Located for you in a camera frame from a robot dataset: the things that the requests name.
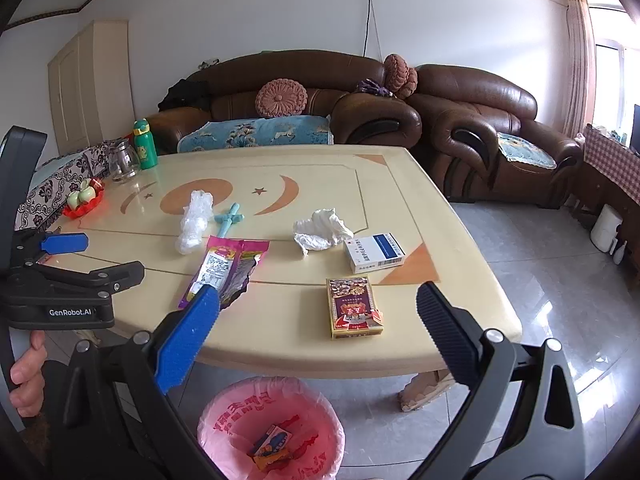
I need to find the person's left hand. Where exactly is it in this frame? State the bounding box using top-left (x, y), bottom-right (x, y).
top-left (9, 332), bottom-right (48, 418)

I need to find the purple floral cloth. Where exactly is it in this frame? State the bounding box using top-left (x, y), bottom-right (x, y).
top-left (15, 140), bottom-right (118, 233)

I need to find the pink round cushion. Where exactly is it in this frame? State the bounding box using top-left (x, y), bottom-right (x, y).
top-left (256, 78), bottom-right (309, 120)
top-left (400, 67), bottom-right (419, 100)
top-left (384, 53), bottom-right (412, 93)

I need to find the clear plastic bag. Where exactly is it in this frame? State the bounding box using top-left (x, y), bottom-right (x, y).
top-left (174, 190), bottom-right (216, 256)

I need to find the window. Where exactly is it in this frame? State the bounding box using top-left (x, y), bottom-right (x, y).
top-left (587, 0), bottom-right (640, 133)

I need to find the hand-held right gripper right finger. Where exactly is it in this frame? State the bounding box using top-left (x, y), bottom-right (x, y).
top-left (412, 281), bottom-right (606, 480)

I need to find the red checked cloth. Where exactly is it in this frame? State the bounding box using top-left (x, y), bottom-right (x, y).
top-left (582, 124), bottom-right (640, 206)

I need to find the white blue medicine box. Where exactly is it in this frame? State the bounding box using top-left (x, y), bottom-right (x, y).
top-left (344, 231), bottom-right (407, 275)

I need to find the orange yellow wrapper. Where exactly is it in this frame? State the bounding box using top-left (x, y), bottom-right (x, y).
top-left (252, 447), bottom-right (296, 472)

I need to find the green water bottle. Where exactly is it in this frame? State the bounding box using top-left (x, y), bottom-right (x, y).
top-left (132, 118), bottom-right (159, 170)

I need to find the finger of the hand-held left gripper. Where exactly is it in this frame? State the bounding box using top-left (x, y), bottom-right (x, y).
top-left (20, 260), bottom-right (146, 303)
top-left (9, 230), bottom-right (90, 267)

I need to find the white round appliance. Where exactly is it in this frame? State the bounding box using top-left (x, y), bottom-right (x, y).
top-left (590, 203), bottom-right (624, 252)

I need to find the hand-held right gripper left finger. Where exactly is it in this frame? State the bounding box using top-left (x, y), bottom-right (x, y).
top-left (45, 284), bottom-right (226, 480)

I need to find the brown leather sofa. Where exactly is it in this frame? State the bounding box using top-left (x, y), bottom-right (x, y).
top-left (145, 50), bottom-right (423, 156)

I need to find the teal clay sword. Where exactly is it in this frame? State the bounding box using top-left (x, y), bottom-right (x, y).
top-left (214, 202), bottom-right (246, 238)

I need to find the pink snack packet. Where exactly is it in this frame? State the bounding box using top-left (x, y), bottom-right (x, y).
top-left (177, 235), bottom-right (271, 311)

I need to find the white tissue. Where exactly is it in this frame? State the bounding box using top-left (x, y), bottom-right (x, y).
top-left (292, 207), bottom-right (355, 256)

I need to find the blue armchair seat cover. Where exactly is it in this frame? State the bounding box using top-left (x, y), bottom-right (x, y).
top-left (496, 132), bottom-right (557, 171)

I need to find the black cloth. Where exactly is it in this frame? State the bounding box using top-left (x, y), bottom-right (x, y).
top-left (158, 79), bottom-right (213, 113)

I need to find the clear glass jar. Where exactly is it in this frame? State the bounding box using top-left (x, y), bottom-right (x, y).
top-left (107, 140), bottom-right (142, 183)

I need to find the small blue printed box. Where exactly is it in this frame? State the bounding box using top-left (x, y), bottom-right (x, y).
top-left (250, 424), bottom-right (293, 456)

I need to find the blue floral sofa cover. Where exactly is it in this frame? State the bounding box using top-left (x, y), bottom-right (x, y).
top-left (177, 114), bottom-right (333, 153)

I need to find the purple knitted cloth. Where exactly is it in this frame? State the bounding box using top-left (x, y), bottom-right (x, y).
top-left (356, 78), bottom-right (398, 97)

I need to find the pink curtain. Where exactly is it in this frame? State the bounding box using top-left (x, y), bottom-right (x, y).
top-left (562, 0), bottom-right (598, 141)

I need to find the pink lined trash bin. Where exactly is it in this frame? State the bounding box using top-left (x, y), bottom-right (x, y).
top-left (196, 376), bottom-right (346, 480)

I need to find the cream wardrobe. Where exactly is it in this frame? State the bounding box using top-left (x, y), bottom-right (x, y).
top-left (47, 20), bottom-right (138, 157)

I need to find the brown leather armchair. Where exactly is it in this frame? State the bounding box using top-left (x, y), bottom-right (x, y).
top-left (407, 64), bottom-right (583, 208)

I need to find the red gold card box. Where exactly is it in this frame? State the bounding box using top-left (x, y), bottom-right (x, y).
top-left (326, 276), bottom-right (385, 341)

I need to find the red fruit plate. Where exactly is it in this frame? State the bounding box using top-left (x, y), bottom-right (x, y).
top-left (61, 177), bottom-right (106, 219)

